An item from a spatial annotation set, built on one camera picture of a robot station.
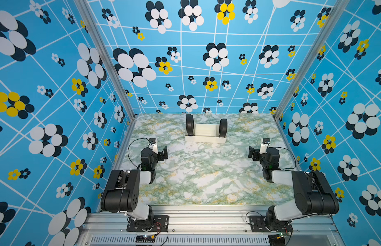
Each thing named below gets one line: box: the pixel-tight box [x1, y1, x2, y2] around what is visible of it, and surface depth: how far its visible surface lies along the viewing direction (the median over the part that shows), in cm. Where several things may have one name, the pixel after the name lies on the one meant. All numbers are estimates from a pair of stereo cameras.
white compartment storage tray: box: [184, 123, 227, 144], surface depth 107 cm
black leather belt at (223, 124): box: [218, 118, 228, 139], surface depth 101 cm
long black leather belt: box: [185, 113, 195, 137], surface depth 98 cm
